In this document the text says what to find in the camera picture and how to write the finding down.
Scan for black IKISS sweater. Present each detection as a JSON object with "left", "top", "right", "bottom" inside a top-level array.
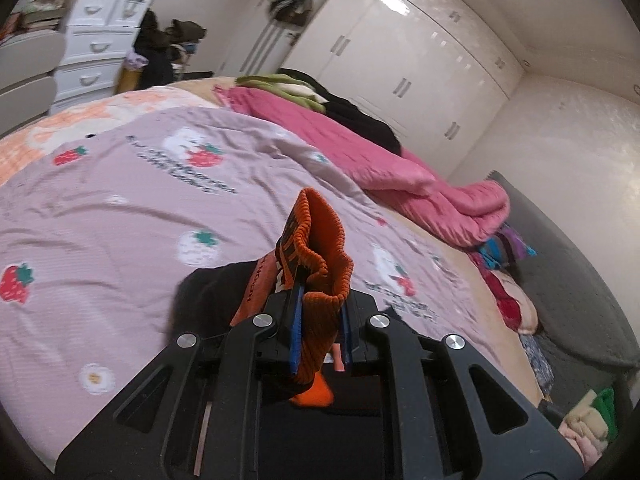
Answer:
[{"left": 167, "top": 186, "right": 356, "bottom": 409}]

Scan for folded clothes beside bed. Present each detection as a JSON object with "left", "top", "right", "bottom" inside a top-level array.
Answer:
[{"left": 558, "top": 388, "right": 620, "bottom": 470}]

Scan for dark clothes pile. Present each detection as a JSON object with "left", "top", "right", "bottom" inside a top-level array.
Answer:
[{"left": 134, "top": 9, "right": 207, "bottom": 90}]

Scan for red patterned blanket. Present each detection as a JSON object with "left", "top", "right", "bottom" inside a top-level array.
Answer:
[{"left": 470, "top": 252, "right": 539, "bottom": 335}]

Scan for grey padded headboard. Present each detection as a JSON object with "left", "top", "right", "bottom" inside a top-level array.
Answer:
[{"left": 488, "top": 170, "right": 639, "bottom": 408}]

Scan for striped colourful pillow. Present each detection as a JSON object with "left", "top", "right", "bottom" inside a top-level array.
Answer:
[{"left": 477, "top": 223, "right": 537, "bottom": 270}]

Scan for pink strawberry print bedspread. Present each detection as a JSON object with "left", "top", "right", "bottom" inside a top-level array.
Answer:
[{"left": 1, "top": 107, "right": 497, "bottom": 466}]

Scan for pink quilted comforter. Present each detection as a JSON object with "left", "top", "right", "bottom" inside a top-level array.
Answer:
[{"left": 214, "top": 86, "right": 510, "bottom": 248}]

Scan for black garment on bed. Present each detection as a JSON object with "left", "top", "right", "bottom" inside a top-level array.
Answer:
[{"left": 278, "top": 67, "right": 401, "bottom": 156}]

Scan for green garment on bed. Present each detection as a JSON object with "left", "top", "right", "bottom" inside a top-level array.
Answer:
[{"left": 235, "top": 74, "right": 328, "bottom": 114}]

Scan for white wardrobe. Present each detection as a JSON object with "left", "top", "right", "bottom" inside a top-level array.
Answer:
[{"left": 283, "top": 0, "right": 524, "bottom": 177}]

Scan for white drawer chest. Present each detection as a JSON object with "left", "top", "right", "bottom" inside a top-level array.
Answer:
[{"left": 49, "top": 0, "right": 152, "bottom": 115}]

